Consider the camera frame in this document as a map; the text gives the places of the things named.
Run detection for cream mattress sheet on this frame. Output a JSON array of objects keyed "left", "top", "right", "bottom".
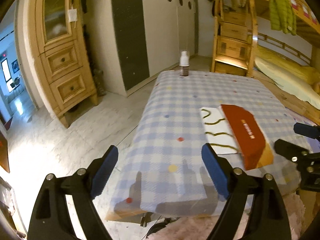
[{"left": 255, "top": 57, "right": 319, "bottom": 109}]

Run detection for wooden bunk bed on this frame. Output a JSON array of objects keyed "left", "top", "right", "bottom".
[{"left": 253, "top": 0, "right": 319, "bottom": 125}]

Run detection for red and white paper bag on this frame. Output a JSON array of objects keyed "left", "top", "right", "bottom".
[{"left": 200, "top": 104, "right": 274, "bottom": 171}]

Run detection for yellow blanket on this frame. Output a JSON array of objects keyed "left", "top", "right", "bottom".
[{"left": 255, "top": 45, "right": 319, "bottom": 85}]

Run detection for blue checkered tablecloth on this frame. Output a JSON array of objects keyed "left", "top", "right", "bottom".
[{"left": 105, "top": 71, "right": 308, "bottom": 220}]

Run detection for wooden stair drawers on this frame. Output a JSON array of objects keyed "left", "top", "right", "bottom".
[{"left": 210, "top": 0, "right": 258, "bottom": 77}]

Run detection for green puffer jacket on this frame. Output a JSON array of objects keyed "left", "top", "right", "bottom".
[{"left": 269, "top": 0, "right": 297, "bottom": 36}]

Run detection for small brown bottle white cap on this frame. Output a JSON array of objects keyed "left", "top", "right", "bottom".
[{"left": 179, "top": 50, "right": 190, "bottom": 77}]

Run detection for wooden cabinet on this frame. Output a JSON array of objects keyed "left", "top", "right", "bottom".
[{"left": 28, "top": 0, "right": 98, "bottom": 127}]

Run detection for white wardrobe with holes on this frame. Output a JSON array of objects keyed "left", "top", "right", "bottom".
[{"left": 111, "top": 0, "right": 197, "bottom": 91}]

